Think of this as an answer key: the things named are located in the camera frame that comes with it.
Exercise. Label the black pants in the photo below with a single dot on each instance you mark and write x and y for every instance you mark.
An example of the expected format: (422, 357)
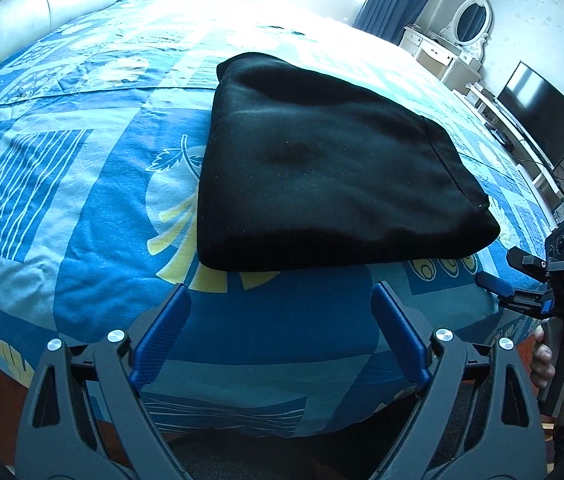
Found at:
(304, 170)

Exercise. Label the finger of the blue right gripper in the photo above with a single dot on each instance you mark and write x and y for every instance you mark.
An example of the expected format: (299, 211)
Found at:
(528, 264)
(494, 284)

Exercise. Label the blue patterned bed sheet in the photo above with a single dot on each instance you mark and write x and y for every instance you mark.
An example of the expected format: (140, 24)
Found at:
(103, 127)

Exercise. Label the white tv stand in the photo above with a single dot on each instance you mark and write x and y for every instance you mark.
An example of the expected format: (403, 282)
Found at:
(505, 128)

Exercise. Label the oval white framed mirror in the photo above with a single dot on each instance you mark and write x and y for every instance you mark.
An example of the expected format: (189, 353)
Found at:
(469, 28)

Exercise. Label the white vanity dresser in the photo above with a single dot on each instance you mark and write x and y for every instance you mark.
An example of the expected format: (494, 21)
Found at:
(452, 67)

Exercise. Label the person right hand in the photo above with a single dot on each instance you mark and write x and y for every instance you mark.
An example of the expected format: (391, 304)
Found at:
(562, 359)

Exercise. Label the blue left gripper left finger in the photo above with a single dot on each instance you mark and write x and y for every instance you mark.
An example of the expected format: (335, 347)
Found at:
(154, 333)

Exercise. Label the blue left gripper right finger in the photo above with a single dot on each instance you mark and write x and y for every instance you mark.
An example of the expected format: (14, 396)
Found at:
(406, 343)

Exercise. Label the black flat screen television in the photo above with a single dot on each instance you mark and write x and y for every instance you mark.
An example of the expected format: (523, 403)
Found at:
(538, 107)

